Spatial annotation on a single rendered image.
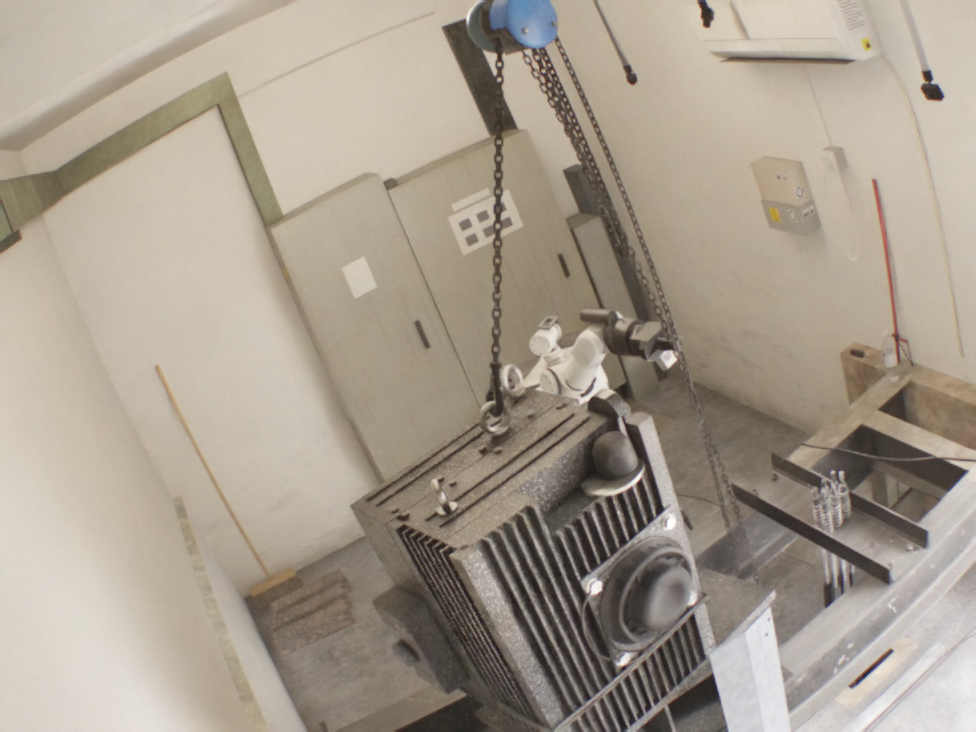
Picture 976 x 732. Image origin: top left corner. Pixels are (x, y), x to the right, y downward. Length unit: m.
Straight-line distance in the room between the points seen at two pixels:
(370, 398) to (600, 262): 1.39
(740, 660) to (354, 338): 3.21
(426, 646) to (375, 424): 3.00
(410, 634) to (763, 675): 0.87
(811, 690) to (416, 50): 3.84
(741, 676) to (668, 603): 0.35
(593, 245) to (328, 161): 1.47
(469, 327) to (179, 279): 1.55
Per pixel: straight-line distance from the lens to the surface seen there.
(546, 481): 1.96
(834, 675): 2.85
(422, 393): 5.10
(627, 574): 2.00
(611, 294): 5.44
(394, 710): 3.05
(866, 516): 3.03
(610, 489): 1.96
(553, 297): 5.28
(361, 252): 4.87
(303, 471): 5.29
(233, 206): 4.94
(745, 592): 2.54
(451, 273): 5.04
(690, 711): 2.57
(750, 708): 2.37
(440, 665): 2.21
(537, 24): 2.00
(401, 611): 2.13
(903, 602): 2.96
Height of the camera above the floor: 2.52
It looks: 22 degrees down
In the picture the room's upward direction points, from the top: 23 degrees counter-clockwise
